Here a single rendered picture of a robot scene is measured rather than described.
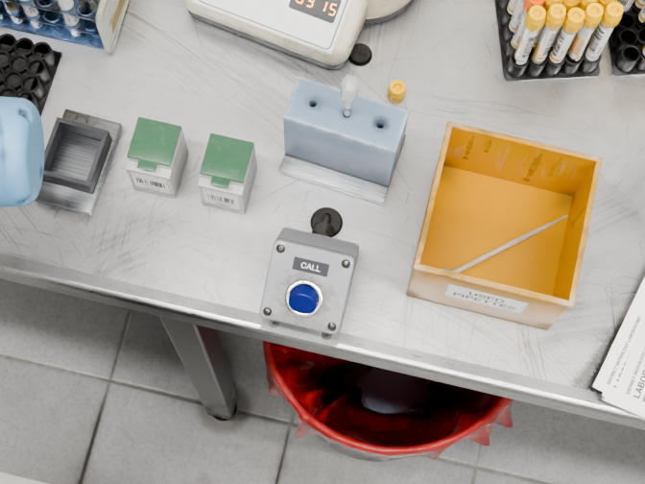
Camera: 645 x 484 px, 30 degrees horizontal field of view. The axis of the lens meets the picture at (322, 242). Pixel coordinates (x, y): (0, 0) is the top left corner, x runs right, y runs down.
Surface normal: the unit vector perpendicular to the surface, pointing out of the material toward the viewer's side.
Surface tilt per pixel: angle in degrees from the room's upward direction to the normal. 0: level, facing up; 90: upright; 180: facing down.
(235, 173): 0
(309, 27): 25
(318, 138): 90
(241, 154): 0
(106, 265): 0
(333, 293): 30
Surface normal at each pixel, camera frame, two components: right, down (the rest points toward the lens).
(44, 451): 0.02, -0.29
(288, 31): -0.14, 0.12
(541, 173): -0.24, 0.93
